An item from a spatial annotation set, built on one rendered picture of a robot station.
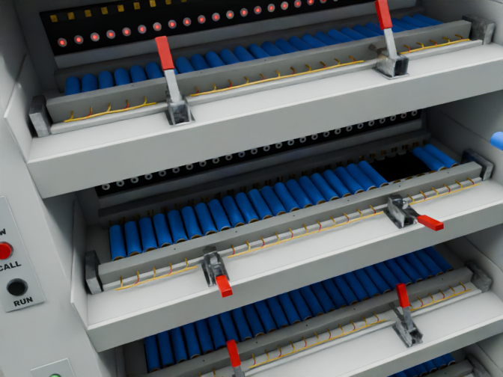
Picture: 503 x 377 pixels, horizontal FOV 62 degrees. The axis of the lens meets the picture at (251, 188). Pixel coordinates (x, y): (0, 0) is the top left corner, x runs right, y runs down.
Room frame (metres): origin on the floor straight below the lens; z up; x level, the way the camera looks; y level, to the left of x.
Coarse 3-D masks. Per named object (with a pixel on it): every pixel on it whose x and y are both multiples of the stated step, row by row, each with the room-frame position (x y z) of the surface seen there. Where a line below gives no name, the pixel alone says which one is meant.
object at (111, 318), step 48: (336, 144) 0.67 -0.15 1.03; (480, 144) 0.61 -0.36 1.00; (144, 192) 0.60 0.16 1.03; (480, 192) 0.56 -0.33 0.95; (96, 240) 0.55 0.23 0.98; (336, 240) 0.50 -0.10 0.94; (384, 240) 0.50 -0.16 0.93; (432, 240) 0.52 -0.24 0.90; (96, 288) 0.46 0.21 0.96; (144, 288) 0.46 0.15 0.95; (192, 288) 0.45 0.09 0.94; (240, 288) 0.45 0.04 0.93; (288, 288) 0.48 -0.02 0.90; (96, 336) 0.42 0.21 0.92; (144, 336) 0.44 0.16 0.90
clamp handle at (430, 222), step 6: (402, 204) 0.51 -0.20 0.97; (402, 210) 0.51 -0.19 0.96; (408, 210) 0.51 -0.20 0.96; (414, 216) 0.49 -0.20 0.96; (420, 216) 0.48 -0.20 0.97; (426, 216) 0.48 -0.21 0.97; (420, 222) 0.48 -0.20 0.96; (426, 222) 0.46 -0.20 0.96; (432, 222) 0.46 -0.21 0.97; (438, 222) 0.45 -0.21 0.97; (432, 228) 0.45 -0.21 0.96; (438, 228) 0.45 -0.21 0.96
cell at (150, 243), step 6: (138, 222) 0.56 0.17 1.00; (144, 222) 0.55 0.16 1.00; (150, 222) 0.55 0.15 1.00; (144, 228) 0.54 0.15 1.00; (150, 228) 0.54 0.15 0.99; (144, 234) 0.53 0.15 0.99; (150, 234) 0.53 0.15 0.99; (144, 240) 0.52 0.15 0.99; (150, 240) 0.51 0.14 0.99; (144, 246) 0.51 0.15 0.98; (150, 246) 0.50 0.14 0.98; (156, 246) 0.51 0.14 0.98
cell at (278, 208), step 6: (264, 186) 0.60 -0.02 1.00; (264, 192) 0.59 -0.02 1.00; (270, 192) 0.58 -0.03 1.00; (264, 198) 0.58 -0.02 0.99; (270, 198) 0.57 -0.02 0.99; (276, 198) 0.57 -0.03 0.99; (270, 204) 0.56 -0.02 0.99; (276, 204) 0.56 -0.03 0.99; (276, 210) 0.55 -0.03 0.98; (282, 210) 0.54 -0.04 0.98
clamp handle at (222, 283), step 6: (216, 264) 0.46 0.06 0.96; (216, 270) 0.44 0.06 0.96; (216, 276) 0.43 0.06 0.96; (222, 276) 0.42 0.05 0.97; (216, 282) 0.41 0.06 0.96; (222, 282) 0.41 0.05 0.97; (222, 288) 0.40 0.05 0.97; (228, 288) 0.39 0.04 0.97; (222, 294) 0.39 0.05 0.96; (228, 294) 0.39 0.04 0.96
